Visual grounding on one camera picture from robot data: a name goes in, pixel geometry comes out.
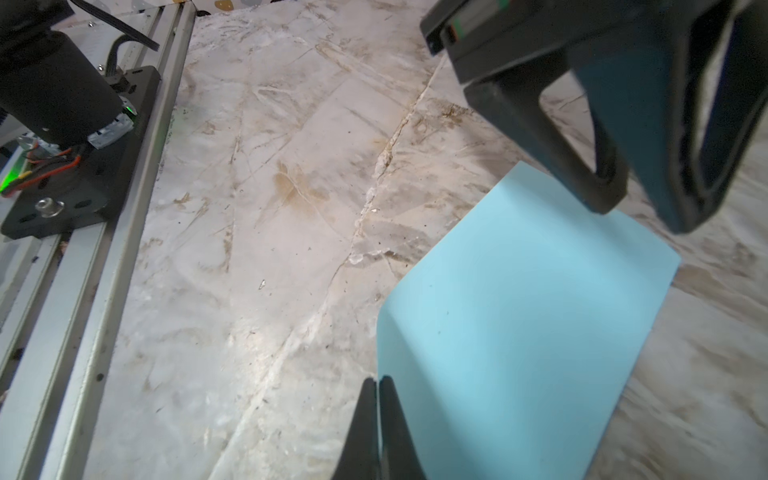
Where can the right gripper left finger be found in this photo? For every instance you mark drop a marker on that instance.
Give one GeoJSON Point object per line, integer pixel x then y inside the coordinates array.
{"type": "Point", "coordinates": [359, 459]}

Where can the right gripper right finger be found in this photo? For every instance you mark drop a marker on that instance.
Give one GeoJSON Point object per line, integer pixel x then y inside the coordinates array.
{"type": "Point", "coordinates": [398, 457]}

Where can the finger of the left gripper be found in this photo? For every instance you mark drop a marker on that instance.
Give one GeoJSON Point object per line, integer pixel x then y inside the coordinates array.
{"type": "Point", "coordinates": [679, 87]}

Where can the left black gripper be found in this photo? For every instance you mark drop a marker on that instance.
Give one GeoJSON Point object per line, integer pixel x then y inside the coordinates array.
{"type": "Point", "coordinates": [484, 38]}

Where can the light blue paper sheet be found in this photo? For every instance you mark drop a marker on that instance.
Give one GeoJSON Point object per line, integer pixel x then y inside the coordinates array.
{"type": "Point", "coordinates": [511, 341]}

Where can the aluminium front rail frame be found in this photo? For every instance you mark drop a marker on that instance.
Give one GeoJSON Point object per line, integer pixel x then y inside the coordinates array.
{"type": "Point", "coordinates": [62, 298]}

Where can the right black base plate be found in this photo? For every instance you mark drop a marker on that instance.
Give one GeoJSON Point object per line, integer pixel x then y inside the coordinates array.
{"type": "Point", "coordinates": [93, 191]}

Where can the right circuit board with wires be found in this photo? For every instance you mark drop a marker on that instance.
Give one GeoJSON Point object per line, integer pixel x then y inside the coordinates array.
{"type": "Point", "coordinates": [39, 163]}

